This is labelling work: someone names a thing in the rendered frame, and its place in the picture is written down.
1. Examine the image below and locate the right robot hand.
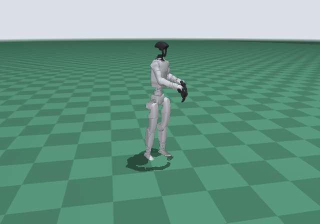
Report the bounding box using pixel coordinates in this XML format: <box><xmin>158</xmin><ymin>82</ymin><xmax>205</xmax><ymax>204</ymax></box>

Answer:
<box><xmin>177</xmin><ymin>88</ymin><xmax>186</xmax><ymax>102</ymax></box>

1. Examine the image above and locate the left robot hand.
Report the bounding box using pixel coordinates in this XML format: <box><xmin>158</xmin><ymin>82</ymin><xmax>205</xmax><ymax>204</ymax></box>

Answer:
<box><xmin>180</xmin><ymin>80</ymin><xmax>188</xmax><ymax>97</ymax></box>

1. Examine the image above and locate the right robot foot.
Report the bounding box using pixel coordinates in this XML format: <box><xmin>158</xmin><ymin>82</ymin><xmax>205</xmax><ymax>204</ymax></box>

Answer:
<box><xmin>144</xmin><ymin>152</ymin><xmax>154</xmax><ymax>161</ymax></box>

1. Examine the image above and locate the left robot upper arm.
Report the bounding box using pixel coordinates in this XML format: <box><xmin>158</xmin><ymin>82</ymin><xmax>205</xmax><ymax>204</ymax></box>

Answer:
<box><xmin>166</xmin><ymin>61</ymin><xmax>172</xmax><ymax>81</ymax></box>

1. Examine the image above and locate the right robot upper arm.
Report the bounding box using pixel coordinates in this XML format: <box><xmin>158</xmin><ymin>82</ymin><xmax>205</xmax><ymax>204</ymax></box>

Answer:
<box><xmin>150</xmin><ymin>61</ymin><xmax>164</xmax><ymax>86</ymax></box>

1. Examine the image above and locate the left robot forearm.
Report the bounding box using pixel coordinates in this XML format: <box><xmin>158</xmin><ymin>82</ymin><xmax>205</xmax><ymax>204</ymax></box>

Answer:
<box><xmin>171</xmin><ymin>74</ymin><xmax>185</xmax><ymax>85</ymax></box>

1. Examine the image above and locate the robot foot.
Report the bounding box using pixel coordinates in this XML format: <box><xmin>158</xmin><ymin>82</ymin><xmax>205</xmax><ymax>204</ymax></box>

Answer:
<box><xmin>144</xmin><ymin>152</ymin><xmax>154</xmax><ymax>161</ymax></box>
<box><xmin>158</xmin><ymin>150</ymin><xmax>172</xmax><ymax>157</ymax></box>

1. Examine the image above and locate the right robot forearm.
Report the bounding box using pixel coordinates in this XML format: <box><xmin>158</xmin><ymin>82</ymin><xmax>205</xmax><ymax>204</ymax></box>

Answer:
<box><xmin>160</xmin><ymin>78</ymin><xmax>183</xmax><ymax>91</ymax></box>

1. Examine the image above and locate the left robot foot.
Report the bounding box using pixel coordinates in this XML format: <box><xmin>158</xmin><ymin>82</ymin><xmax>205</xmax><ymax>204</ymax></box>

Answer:
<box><xmin>158</xmin><ymin>150</ymin><xmax>172</xmax><ymax>157</ymax></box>

